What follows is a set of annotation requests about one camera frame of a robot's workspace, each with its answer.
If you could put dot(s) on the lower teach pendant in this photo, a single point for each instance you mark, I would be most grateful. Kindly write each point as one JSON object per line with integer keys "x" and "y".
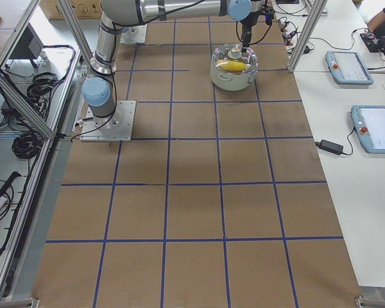
{"x": 369, "y": 122}

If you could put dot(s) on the brown paper table mat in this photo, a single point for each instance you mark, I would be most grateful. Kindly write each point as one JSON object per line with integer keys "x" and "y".
{"x": 219, "y": 200}

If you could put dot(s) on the aluminium frame post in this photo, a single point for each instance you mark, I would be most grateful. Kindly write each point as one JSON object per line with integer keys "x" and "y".
{"x": 306, "y": 33}

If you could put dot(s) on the pale green cooking pot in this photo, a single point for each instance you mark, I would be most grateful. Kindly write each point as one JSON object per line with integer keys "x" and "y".
{"x": 231, "y": 82}

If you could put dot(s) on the upper teach pendant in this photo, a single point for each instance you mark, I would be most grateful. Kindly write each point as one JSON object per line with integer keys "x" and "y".
{"x": 348, "y": 68}

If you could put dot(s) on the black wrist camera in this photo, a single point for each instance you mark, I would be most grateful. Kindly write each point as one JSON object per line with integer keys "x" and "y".
{"x": 268, "y": 12}

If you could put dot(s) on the black power adapter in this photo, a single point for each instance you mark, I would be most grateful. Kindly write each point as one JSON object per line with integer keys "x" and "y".
{"x": 330, "y": 147}

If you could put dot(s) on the yellow corn cob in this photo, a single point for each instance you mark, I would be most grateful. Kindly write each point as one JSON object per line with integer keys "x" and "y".
{"x": 231, "y": 66}

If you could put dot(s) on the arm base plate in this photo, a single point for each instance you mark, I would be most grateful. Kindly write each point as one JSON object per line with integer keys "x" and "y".
{"x": 133, "y": 35}
{"x": 119, "y": 128}

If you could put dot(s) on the teach pendant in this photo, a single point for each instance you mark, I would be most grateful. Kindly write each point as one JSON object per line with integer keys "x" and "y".
{"x": 369, "y": 122}
{"x": 348, "y": 68}

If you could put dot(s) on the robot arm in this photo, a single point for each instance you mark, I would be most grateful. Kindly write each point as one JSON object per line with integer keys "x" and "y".
{"x": 98, "y": 89}

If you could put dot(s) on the glass pot lid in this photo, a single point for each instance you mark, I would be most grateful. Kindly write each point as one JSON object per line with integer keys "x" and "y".
{"x": 233, "y": 52}

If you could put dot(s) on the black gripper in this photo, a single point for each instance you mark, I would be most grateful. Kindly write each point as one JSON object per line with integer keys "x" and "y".
{"x": 248, "y": 22}

